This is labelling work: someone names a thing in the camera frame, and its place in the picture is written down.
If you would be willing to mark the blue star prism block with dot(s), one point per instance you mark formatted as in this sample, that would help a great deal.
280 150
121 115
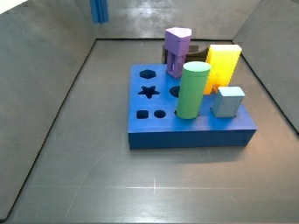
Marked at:
98 11

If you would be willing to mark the blue shape sorter board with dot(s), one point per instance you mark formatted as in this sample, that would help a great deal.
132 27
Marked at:
153 125

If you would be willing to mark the green cylinder block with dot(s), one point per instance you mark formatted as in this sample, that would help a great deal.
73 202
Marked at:
193 80

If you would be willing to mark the light blue square block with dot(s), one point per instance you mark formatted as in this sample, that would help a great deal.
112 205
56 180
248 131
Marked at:
227 101

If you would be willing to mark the purple pentagon block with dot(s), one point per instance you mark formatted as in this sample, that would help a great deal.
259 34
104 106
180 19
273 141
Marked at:
176 44

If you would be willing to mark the yellow arch block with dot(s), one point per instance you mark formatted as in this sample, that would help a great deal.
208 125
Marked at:
223 58

